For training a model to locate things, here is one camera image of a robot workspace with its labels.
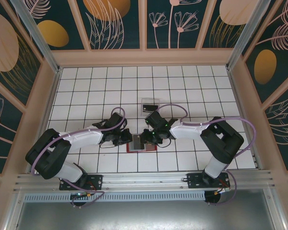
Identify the red card holder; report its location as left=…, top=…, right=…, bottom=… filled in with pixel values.
left=126, top=141, right=157, bottom=153

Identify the black credit card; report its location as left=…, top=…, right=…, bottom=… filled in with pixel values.
left=142, top=103, right=159, bottom=114

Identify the clear plastic box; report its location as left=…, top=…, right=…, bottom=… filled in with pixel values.
left=140, top=97, right=161, bottom=117

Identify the grey metal panel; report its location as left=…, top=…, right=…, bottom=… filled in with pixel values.
left=4, top=201, right=288, bottom=230

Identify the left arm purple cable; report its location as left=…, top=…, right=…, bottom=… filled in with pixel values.
left=30, top=107, right=128, bottom=209

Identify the aluminium mounting rail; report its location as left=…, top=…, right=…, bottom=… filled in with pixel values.
left=14, top=170, right=278, bottom=192

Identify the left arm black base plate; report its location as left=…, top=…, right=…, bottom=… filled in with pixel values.
left=59, top=174, right=104, bottom=191

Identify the grey slotted cable duct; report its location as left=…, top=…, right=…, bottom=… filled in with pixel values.
left=23, top=191, right=206, bottom=202

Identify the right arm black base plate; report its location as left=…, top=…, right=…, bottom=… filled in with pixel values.
left=186, top=172, right=231, bottom=190

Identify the aluminium frame post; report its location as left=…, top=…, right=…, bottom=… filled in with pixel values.
left=11, top=0, right=63, bottom=74
left=226, top=0, right=278, bottom=70

